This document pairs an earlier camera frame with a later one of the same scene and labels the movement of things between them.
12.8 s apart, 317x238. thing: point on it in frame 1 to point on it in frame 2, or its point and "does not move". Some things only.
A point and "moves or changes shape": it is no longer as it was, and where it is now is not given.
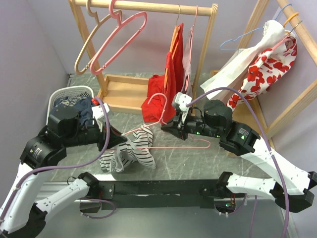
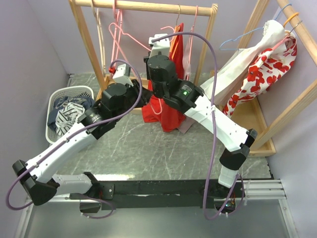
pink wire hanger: (163, 122) to (134, 41)
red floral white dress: (266, 69) does not move
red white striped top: (137, 147) moves or changes shape
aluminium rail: (255, 216) does not move
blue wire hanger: (221, 49) does not move
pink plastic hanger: (119, 17) moves or changes shape
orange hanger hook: (290, 17) does not move
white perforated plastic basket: (70, 91) does not move
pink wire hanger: (187, 79) does not move
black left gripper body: (89, 134) to (132, 95)
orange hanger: (173, 46) does not move
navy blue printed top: (82, 103) does not move
